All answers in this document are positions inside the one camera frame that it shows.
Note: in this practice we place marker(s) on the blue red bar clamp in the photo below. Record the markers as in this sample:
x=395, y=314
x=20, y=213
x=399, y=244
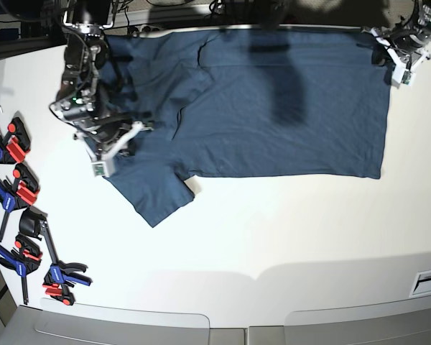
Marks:
x=24, y=260
x=61, y=277
x=20, y=194
x=15, y=144

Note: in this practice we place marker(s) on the dark blue T-shirt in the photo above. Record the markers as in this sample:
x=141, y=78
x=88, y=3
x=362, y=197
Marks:
x=246, y=103

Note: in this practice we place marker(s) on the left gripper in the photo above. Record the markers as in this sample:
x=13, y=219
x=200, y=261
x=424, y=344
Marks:
x=408, y=44

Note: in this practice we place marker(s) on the black tape roll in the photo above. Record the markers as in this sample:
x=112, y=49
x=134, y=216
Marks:
x=32, y=224

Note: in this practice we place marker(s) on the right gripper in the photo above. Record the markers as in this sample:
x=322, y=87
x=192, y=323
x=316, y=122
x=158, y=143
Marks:
x=87, y=115

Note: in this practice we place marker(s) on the white power strip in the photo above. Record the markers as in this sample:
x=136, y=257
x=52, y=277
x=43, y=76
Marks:
x=148, y=28

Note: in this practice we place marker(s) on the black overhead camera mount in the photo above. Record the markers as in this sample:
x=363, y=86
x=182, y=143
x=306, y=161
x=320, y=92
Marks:
x=272, y=13

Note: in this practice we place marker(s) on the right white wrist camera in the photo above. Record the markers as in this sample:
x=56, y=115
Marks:
x=103, y=144

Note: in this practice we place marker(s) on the top blue red bar clamp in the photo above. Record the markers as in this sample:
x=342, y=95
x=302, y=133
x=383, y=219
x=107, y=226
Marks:
x=15, y=144

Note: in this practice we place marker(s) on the bottom blue red bar clamp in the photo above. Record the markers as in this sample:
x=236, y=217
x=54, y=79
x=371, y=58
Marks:
x=61, y=277

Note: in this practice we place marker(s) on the white label sticker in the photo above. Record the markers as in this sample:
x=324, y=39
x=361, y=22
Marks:
x=422, y=284

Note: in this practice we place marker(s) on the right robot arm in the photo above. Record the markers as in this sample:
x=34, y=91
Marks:
x=90, y=77

